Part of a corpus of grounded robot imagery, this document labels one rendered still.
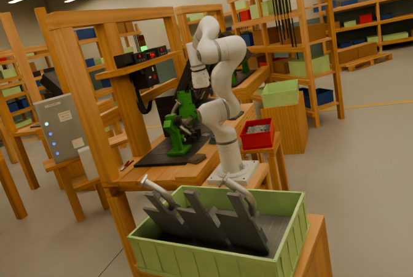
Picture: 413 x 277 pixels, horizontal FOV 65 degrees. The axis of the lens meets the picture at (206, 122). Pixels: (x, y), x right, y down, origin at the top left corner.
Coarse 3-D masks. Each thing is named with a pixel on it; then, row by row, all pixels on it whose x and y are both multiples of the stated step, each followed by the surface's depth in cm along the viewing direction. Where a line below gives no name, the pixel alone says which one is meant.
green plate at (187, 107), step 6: (186, 90) 243; (180, 96) 246; (186, 96) 244; (186, 102) 244; (192, 102) 247; (180, 108) 246; (186, 108) 244; (192, 108) 243; (180, 114) 247; (186, 114) 245
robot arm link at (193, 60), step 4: (188, 44) 183; (188, 48) 184; (192, 48) 183; (188, 52) 186; (192, 52) 184; (192, 56) 185; (196, 56) 184; (192, 60) 185; (196, 60) 185; (192, 64) 187; (196, 64) 186
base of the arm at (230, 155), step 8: (216, 144) 180; (232, 144) 175; (224, 152) 176; (232, 152) 176; (224, 160) 178; (232, 160) 177; (240, 160) 180; (224, 168) 181; (232, 168) 179; (240, 168) 180; (248, 168) 181; (232, 176) 177
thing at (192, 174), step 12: (252, 108) 309; (228, 120) 276; (240, 120) 271; (240, 132) 268; (204, 144) 232; (216, 156) 216; (192, 168) 196; (204, 168) 196; (180, 180) 189; (192, 180) 186; (204, 180) 194
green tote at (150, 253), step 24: (216, 192) 154; (264, 192) 141; (288, 192) 136; (144, 240) 125; (288, 240) 112; (144, 264) 131; (168, 264) 124; (192, 264) 118; (216, 264) 112; (240, 264) 107; (264, 264) 102; (288, 264) 111
